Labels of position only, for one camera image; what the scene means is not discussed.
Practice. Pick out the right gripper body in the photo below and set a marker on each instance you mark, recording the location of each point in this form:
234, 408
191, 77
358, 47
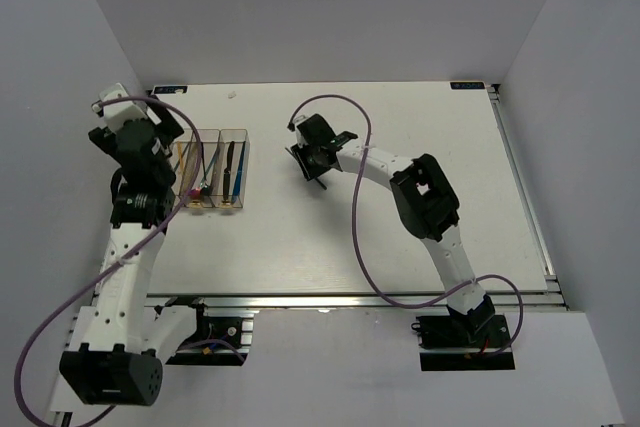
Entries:
307, 159

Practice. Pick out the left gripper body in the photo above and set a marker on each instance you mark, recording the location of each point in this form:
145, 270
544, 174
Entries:
167, 131

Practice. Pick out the rainbow spoon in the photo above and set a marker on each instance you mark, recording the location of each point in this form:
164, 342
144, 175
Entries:
194, 192

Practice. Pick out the black spoon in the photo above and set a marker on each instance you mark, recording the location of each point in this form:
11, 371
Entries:
205, 183

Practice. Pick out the blue knife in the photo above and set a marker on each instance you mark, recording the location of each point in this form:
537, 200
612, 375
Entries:
239, 174

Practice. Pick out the black knife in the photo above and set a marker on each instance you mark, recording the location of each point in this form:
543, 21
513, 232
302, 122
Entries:
227, 173

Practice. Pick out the orange chopstick short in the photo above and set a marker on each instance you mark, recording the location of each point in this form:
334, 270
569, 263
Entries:
181, 157

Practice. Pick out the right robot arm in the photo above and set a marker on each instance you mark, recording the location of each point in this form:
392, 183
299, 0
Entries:
425, 201

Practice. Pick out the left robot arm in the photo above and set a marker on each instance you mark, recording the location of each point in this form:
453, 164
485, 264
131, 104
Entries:
116, 363

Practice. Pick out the left blue table label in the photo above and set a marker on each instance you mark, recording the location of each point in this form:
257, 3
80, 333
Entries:
170, 90

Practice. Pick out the blue table label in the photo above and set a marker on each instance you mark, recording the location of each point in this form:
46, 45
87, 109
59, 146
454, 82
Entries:
170, 90
467, 85

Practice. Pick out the clear four-compartment container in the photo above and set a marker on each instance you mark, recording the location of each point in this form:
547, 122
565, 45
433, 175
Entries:
210, 138

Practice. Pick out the right blue table label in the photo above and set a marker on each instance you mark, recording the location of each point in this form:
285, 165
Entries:
467, 85

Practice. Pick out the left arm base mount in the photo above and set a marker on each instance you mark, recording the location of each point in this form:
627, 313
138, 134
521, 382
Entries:
221, 338

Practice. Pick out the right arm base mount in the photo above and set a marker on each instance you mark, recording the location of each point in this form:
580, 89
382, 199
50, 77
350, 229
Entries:
445, 346

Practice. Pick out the aluminium table frame rail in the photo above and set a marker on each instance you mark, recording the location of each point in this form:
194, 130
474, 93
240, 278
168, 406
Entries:
508, 140

